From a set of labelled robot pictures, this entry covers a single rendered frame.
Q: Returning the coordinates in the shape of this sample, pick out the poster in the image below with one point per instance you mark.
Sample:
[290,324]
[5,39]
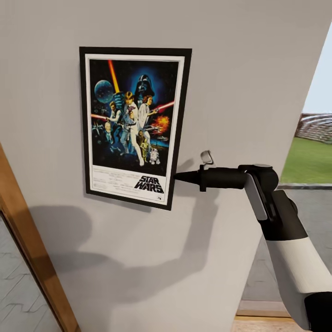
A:
[133,101]

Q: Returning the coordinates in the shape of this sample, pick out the door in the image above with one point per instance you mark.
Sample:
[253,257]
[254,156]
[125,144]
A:
[31,296]

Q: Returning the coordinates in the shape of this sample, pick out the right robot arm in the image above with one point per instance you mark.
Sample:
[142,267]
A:
[304,282]

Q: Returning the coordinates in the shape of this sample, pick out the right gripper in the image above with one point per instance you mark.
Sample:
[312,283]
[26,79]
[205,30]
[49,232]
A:
[211,178]

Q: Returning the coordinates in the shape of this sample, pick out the fixed window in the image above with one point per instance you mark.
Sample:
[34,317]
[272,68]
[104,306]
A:
[307,180]

